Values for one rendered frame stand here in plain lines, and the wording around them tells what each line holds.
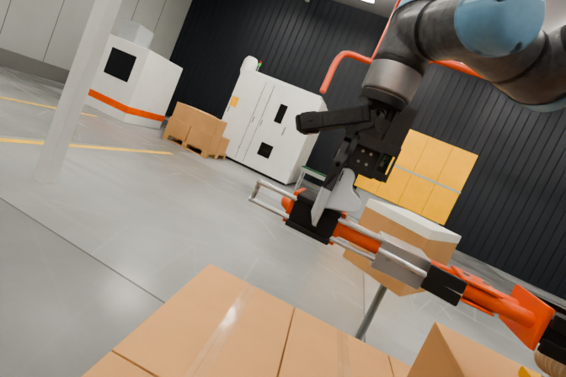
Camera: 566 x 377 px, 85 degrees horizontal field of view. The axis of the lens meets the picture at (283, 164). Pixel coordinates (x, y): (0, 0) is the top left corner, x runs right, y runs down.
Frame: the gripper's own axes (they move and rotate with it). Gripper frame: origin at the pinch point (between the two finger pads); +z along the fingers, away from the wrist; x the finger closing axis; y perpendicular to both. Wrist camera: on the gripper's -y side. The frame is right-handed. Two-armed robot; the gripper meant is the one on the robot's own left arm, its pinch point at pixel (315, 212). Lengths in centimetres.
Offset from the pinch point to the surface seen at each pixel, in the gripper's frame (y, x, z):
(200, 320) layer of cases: -20, 39, 53
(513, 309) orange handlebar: 28.3, -2.5, -0.4
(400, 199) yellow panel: 137, 727, 22
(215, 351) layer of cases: -11, 31, 53
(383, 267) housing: 11.8, -2.7, 2.2
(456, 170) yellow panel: 216, 725, -91
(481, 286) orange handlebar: 23.7, -2.6, -1.3
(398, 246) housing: 12.5, -2.6, -1.3
